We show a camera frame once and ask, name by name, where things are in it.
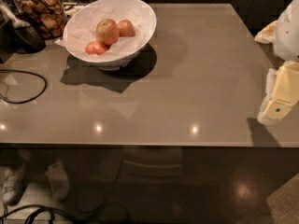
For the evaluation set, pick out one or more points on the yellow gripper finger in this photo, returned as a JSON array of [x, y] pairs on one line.
[[267, 34], [281, 93]]

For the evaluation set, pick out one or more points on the large apple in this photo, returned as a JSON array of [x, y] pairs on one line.
[[107, 32]]

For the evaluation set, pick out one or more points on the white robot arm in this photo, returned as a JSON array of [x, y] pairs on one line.
[[286, 42]]

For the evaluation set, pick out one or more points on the right red apple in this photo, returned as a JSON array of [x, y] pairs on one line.
[[126, 28]]

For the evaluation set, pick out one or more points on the red apple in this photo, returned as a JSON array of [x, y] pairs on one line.
[[95, 48], [126, 28]]

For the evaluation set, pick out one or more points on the white bowl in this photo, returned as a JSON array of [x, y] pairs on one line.
[[108, 34]]

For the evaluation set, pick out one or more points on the white paper bowl liner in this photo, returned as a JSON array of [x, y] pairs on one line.
[[80, 31]]

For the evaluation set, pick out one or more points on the front red apple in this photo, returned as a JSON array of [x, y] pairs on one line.
[[95, 48]]

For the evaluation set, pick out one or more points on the glass jar of chips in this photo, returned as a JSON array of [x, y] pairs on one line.
[[48, 15]]

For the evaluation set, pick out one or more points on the right white shoe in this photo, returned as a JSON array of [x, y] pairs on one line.
[[58, 180]]

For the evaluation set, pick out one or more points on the white shoe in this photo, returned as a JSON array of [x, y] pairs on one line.
[[13, 187], [58, 180]]

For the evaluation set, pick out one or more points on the left white shoe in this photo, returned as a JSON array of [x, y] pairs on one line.
[[13, 187]]

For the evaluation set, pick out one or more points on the black appliance with handle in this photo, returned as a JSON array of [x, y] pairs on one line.
[[24, 34]]

